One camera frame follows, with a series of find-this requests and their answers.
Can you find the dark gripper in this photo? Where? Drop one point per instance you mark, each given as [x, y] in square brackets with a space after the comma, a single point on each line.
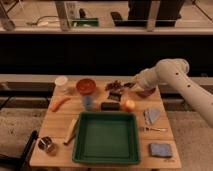
[115, 95]

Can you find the purple bowl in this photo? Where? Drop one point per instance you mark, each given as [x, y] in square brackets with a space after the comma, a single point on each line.
[146, 93]

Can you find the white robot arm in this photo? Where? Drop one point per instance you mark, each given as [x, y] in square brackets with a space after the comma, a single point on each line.
[174, 72]

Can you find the red bowl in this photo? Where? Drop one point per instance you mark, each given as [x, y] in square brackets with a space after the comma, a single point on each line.
[86, 86]

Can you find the dark red grapes bunch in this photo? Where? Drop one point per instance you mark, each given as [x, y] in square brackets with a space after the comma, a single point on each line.
[117, 85]

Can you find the black sponge block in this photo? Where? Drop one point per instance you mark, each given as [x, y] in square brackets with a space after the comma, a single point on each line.
[110, 106]

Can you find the red yellow apple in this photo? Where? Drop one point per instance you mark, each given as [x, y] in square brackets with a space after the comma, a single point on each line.
[128, 105]

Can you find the blue plastic cup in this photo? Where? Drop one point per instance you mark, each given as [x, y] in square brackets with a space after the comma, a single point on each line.
[87, 102]

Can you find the light blue folded cloth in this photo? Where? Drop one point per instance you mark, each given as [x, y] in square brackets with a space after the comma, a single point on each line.
[151, 115]

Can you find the green plastic tray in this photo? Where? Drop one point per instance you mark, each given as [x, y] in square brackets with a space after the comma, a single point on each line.
[106, 138]

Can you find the small clear glass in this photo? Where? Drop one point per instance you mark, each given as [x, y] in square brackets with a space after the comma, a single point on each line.
[70, 91]

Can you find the metal fork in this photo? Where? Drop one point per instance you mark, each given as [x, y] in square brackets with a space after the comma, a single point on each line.
[144, 128]

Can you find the cream banana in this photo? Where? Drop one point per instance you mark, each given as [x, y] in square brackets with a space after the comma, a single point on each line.
[70, 130]

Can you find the white cup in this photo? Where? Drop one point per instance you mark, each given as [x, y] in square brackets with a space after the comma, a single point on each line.
[61, 82]

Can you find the orange carrot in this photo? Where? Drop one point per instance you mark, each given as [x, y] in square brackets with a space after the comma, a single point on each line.
[56, 105]

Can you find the blue sponge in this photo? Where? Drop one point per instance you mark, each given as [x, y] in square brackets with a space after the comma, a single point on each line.
[161, 150]

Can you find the green box in background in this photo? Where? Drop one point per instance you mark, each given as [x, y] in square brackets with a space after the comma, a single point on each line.
[82, 22]

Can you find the metal tin cup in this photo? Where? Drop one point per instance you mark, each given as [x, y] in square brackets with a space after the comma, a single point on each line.
[47, 145]

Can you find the black chair frame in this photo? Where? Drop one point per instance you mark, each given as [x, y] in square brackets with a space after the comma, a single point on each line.
[17, 162]

